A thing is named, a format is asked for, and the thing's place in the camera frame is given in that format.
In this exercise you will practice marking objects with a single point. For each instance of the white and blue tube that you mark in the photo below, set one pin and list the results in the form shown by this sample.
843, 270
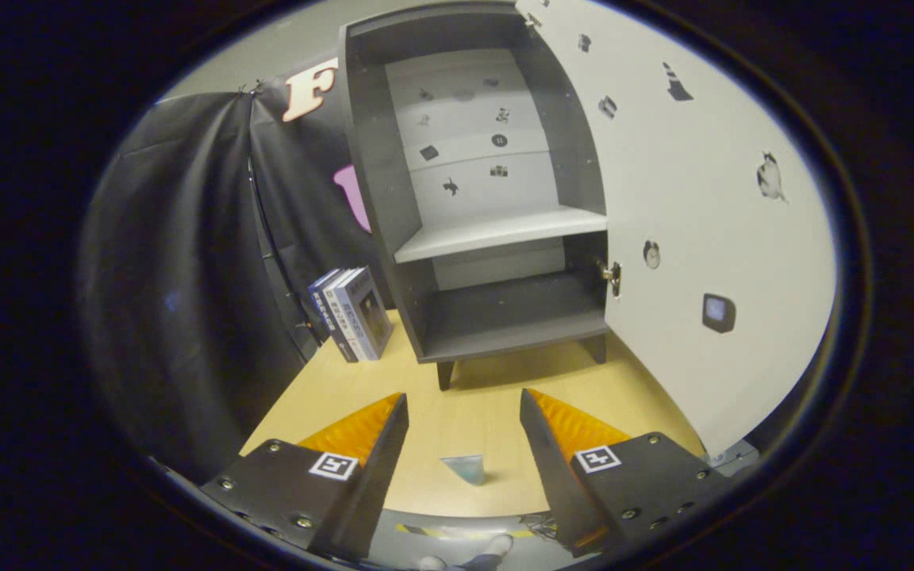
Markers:
466, 468

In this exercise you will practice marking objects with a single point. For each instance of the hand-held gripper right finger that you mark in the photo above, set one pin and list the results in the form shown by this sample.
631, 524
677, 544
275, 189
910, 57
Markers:
556, 476

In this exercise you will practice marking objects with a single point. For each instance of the white cabinet door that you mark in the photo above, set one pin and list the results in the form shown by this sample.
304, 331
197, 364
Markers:
703, 222

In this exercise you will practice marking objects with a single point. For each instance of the dark grey cabinet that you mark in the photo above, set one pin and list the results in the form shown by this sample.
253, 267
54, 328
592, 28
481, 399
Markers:
378, 174

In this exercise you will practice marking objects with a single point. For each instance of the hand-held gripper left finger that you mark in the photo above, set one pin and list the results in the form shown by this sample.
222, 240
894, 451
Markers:
370, 492

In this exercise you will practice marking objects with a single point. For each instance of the black backdrop cloth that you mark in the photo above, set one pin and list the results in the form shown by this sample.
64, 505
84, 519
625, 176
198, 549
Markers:
179, 277

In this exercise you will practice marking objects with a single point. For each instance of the brass door hinge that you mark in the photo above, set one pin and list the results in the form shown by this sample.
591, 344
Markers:
612, 277
533, 21

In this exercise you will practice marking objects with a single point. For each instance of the person's white shoe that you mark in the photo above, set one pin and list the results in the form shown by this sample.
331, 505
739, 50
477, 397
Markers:
432, 564
498, 545

